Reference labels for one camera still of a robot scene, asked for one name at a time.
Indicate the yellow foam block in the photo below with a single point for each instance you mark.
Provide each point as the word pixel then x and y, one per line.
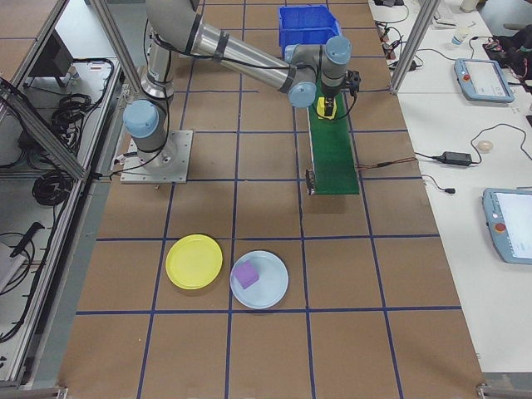
pixel 320 109

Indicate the purple foam block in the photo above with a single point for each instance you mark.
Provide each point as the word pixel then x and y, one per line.
pixel 246 275

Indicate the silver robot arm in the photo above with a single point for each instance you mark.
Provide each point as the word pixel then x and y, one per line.
pixel 249 58

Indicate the light blue round plate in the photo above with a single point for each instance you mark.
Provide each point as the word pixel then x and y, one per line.
pixel 270 291

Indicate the yellow round plate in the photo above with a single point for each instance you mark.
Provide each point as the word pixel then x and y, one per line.
pixel 193 262

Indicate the green conveyor belt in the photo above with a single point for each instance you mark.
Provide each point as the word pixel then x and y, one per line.
pixel 334 158

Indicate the blue plastic bin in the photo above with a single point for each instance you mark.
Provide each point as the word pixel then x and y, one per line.
pixel 307 25

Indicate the black rectangular adapter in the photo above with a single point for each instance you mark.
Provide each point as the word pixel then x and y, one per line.
pixel 409 65

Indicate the black power adapter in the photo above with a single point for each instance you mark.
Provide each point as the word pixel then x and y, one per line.
pixel 456 158

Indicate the white paper cup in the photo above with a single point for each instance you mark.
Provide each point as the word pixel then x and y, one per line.
pixel 460 38

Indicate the grey blue teach pendant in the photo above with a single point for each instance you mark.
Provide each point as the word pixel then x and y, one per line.
pixel 484 81
pixel 511 228

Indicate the small beige round object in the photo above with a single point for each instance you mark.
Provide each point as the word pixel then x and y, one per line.
pixel 485 145

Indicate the black box unit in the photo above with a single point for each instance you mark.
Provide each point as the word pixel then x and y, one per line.
pixel 50 58

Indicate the aluminium corner bar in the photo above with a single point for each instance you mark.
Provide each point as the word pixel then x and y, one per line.
pixel 507 390

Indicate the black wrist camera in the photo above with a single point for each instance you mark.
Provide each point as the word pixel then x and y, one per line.
pixel 353 81

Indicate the aluminium extrusion post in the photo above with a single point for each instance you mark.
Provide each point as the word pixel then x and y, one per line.
pixel 409 50

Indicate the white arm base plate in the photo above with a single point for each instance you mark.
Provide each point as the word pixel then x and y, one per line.
pixel 178 166

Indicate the V-shaped metal bar frame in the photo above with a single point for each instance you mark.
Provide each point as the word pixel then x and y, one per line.
pixel 41 131

